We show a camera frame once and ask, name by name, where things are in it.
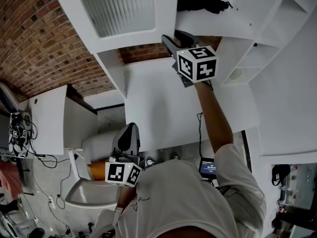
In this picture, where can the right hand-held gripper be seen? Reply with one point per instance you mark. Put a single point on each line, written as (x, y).
(196, 64)

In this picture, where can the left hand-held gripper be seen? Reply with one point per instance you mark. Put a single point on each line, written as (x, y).
(121, 173)

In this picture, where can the white ribbed glass cabinet door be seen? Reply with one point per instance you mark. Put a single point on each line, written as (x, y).
(81, 21)

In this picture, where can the person's left forearm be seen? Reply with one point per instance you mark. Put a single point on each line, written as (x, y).
(126, 197)

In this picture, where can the person's right forearm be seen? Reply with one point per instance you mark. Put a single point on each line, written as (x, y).
(214, 118)

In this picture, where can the white cabinet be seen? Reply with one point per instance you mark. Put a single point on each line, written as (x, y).
(173, 108)

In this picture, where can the white open shelf unit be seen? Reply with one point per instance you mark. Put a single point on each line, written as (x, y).
(270, 21)

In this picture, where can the person's left shoe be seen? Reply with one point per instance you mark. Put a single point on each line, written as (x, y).
(150, 162)

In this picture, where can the person's shoe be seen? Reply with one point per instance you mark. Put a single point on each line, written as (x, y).
(150, 162)
(175, 156)

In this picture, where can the black cloth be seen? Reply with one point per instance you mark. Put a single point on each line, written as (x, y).
(195, 2)

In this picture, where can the person's right shoe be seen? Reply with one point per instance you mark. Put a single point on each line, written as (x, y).
(175, 156)

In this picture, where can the orange cushion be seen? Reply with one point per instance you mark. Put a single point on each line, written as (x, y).
(97, 170)

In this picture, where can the white plastic chair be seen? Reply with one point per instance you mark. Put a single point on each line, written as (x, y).
(89, 192)

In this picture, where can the person's white t-shirt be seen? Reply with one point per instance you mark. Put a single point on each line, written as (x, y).
(178, 197)

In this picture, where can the black display device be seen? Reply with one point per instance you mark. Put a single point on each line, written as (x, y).
(207, 167)

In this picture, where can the white desk panel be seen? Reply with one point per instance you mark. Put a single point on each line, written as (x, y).
(47, 123)

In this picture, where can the white power strip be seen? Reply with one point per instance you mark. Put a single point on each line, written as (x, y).
(52, 202)

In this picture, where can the red cloth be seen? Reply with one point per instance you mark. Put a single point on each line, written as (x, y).
(10, 177)

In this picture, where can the grey chair back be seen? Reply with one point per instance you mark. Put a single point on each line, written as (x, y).
(8, 98)

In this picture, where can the black bag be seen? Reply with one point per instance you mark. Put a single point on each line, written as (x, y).
(280, 173)

